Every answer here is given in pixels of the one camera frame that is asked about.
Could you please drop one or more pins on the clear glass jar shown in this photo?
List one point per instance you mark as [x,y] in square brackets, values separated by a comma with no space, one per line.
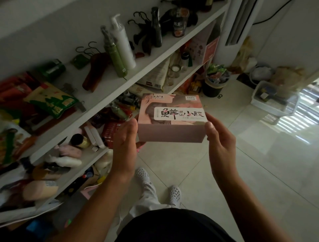
[174,72]

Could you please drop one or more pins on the white basin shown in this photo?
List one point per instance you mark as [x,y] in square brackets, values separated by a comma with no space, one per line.
[261,73]

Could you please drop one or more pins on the person's white trousers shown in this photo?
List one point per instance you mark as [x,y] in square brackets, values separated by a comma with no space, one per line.
[145,202]

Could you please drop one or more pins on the person's right hand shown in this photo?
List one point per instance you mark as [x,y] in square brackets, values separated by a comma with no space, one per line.
[221,149]

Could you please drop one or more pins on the small green pouch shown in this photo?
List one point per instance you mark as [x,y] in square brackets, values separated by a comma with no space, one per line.
[79,61]

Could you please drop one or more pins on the person's right white shoe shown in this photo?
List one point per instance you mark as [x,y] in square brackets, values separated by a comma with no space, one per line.
[175,195]

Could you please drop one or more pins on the black trash bin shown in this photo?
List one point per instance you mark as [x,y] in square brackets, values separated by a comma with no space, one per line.
[214,87]

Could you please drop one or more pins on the red snack packet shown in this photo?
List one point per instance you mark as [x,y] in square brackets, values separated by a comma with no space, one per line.
[111,132]

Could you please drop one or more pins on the person's right forearm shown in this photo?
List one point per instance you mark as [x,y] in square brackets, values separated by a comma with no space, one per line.
[249,212]

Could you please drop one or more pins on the person's left hand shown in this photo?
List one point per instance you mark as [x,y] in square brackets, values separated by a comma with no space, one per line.
[123,149]

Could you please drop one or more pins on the green tin can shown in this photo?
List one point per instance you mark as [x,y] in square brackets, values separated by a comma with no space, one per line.
[51,69]

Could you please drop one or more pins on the pink wrapped sausage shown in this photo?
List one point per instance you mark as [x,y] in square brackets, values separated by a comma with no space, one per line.
[41,189]

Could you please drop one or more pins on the colourful printed food bag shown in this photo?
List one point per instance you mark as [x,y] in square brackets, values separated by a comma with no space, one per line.
[12,142]

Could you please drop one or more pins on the pink and orange carton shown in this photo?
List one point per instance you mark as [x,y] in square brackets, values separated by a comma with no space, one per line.
[203,47]

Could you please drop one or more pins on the yellowish plastic bag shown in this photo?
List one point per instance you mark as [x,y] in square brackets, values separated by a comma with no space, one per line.
[243,57]

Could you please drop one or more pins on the person's black shirt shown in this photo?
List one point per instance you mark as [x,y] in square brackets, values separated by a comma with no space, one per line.
[174,226]

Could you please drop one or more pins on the dark glass bottle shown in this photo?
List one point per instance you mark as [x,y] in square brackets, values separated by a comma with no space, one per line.
[156,27]

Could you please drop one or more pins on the person's right thumb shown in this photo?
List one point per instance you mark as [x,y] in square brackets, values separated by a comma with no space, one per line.
[210,126]

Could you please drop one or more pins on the person's left forearm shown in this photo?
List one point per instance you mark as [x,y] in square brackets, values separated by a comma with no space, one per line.
[99,209]

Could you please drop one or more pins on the white squeeze bottle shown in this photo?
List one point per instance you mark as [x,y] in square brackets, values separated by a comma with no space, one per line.
[64,160]

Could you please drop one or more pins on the pink printed cardboard box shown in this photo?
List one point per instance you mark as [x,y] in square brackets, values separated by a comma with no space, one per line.
[172,119]

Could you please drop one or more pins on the pile of red packets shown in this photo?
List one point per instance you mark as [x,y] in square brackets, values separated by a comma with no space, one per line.
[17,87]

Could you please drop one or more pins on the clear plastic storage box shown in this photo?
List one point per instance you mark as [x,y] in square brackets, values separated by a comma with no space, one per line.
[274,99]

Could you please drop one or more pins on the brown wooden hanger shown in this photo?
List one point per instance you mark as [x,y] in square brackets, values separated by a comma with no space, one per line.
[96,69]

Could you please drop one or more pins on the person's left white shoe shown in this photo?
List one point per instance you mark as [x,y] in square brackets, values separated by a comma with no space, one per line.
[143,174]

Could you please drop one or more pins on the white standing air conditioner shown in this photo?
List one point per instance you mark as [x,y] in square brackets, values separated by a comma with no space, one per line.
[243,20]

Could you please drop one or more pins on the green spray bottle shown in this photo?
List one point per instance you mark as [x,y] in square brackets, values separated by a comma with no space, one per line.
[113,53]

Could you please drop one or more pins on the black jar with red label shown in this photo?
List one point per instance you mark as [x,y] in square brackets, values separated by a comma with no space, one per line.
[180,23]

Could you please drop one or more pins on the white shelf unit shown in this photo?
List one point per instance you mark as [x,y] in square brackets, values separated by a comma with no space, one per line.
[149,64]

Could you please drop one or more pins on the green and yellow snack bag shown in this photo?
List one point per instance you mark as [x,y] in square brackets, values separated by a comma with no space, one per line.
[51,99]

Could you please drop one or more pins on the white pump bottle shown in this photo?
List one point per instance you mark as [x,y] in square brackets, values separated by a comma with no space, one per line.
[123,42]

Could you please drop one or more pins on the bunch of black hangers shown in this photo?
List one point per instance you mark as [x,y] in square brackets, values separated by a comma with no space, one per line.
[143,35]

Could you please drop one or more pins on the brown paper bag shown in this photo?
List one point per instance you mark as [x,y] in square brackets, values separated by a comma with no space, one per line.
[287,76]

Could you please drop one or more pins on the person's left thumb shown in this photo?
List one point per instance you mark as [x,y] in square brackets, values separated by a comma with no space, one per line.
[133,129]

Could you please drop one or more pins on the person's white shoe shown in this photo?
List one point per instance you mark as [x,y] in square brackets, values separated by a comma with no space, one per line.
[143,174]
[175,195]

